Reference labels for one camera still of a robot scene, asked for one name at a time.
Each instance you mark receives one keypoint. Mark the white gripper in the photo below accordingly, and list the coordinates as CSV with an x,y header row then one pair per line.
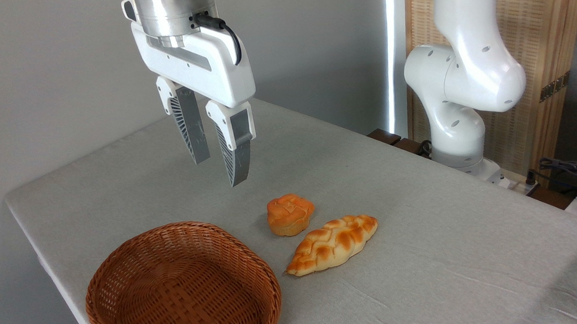
x,y
197,70

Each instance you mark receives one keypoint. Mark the round orange bread bun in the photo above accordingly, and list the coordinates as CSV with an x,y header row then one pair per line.
x,y
290,214

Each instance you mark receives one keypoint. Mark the brown woven wicker basket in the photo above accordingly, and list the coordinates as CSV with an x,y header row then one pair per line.
x,y
186,288

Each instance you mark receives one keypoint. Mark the long braided bread loaf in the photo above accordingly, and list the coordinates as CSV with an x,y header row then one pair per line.
x,y
331,244

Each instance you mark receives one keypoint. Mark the dark brown wooden block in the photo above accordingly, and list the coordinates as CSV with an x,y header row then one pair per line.
x,y
384,136
410,147

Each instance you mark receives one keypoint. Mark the grey tablecloth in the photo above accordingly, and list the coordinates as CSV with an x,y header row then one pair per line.
x,y
397,215

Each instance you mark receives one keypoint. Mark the metal screen hinge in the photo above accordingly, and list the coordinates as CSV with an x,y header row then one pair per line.
x,y
554,86

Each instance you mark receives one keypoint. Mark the wooden slatted folding screen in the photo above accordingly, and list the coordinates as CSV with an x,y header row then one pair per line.
x,y
545,26

